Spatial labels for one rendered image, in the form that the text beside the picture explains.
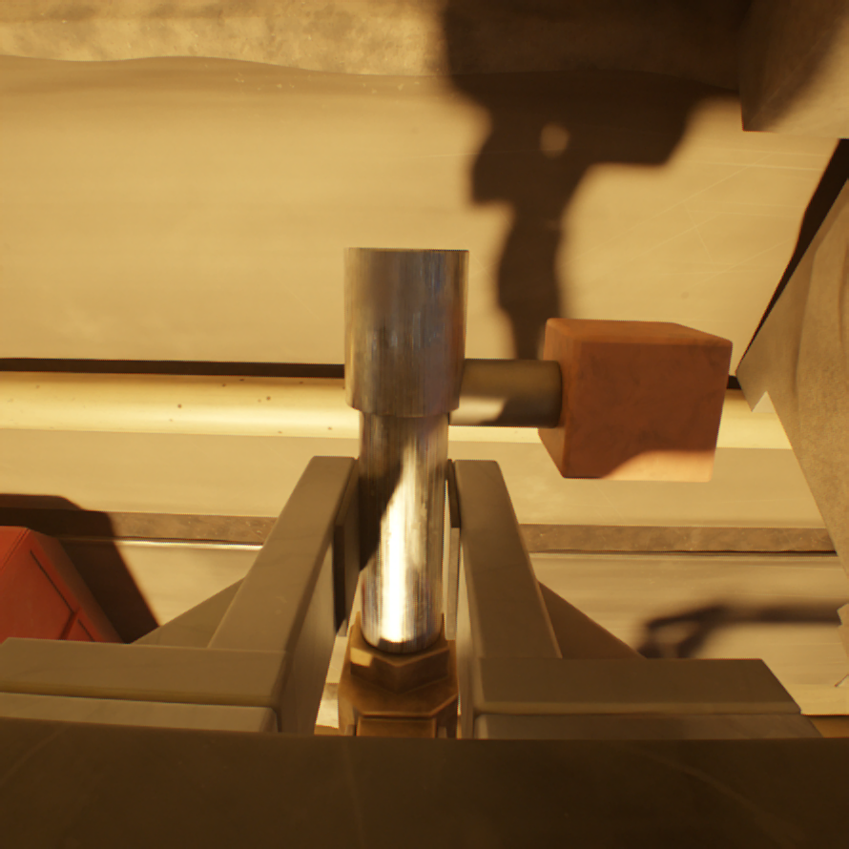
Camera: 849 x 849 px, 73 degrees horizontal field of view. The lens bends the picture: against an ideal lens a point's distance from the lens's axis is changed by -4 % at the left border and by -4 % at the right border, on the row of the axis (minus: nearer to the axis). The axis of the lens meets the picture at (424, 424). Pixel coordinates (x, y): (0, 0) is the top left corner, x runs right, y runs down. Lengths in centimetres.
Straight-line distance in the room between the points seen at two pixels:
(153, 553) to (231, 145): 33
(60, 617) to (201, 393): 26
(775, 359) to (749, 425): 4
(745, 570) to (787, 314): 26
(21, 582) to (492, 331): 36
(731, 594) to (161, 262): 49
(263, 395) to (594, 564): 29
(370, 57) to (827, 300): 21
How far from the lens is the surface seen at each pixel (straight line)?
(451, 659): 17
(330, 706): 66
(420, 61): 28
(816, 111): 27
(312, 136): 29
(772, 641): 66
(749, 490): 46
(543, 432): 15
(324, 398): 33
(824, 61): 25
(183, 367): 37
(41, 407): 38
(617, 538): 48
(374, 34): 27
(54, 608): 54
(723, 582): 55
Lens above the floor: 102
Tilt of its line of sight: 48 degrees down
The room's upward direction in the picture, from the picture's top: 179 degrees counter-clockwise
